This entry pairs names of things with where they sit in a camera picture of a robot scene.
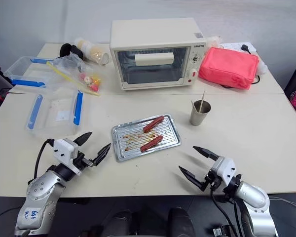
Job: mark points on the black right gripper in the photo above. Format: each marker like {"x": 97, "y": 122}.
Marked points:
{"x": 213, "y": 182}

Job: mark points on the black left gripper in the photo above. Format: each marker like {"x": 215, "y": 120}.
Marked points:
{"x": 82, "y": 160}

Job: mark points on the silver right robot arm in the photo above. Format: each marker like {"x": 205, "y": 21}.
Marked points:
{"x": 254, "y": 197}

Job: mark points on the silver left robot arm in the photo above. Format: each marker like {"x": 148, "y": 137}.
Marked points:
{"x": 39, "y": 192}

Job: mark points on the ribbed metal baking tray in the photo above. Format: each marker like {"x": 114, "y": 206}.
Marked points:
{"x": 128, "y": 145}

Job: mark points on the grey metal cup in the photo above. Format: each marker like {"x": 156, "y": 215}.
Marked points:
{"x": 198, "y": 118}

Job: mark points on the clear box with blue clips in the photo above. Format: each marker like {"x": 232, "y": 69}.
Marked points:
{"x": 56, "y": 113}
{"x": 22, "y": 71}

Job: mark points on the red grilled sausage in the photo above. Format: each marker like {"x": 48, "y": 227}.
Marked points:
{"x": 153, "y": 124}
{"x": 151, "y": 143}

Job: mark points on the black metal clamp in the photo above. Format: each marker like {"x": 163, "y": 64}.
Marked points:
{"x": 222, "y": 232}

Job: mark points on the clear zip bag with candies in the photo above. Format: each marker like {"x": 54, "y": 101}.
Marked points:
{"x": 74, "y": 69}

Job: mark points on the black rounded object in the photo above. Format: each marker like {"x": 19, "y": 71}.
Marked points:
{"x": 66, "y": 49}

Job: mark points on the pink fabric pouch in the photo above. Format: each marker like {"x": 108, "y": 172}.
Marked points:
{"x": 227, "y": 66}

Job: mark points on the white power strip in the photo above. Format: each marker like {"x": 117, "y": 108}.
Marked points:
{"x": 232, "y": 46}

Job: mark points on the crumpled clear plastic bag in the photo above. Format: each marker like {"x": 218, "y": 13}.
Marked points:
{"x": 214, "y": 41}

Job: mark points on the black power plug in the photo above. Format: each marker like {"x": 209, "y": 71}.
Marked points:
{"x": 246, "y": 48}

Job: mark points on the cream toaster oven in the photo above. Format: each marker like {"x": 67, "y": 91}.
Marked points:
{"x": 150, "y": 32}

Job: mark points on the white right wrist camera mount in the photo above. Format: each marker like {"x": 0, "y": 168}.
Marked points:
{"x": 224, "y": 168}

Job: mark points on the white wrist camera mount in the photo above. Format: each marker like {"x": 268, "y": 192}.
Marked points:
{"x": 64, "y": 150}
{"x": 224, "y": 168}

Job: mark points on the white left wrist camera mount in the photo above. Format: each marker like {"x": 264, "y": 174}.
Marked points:
{"x": 64, "y": 150}

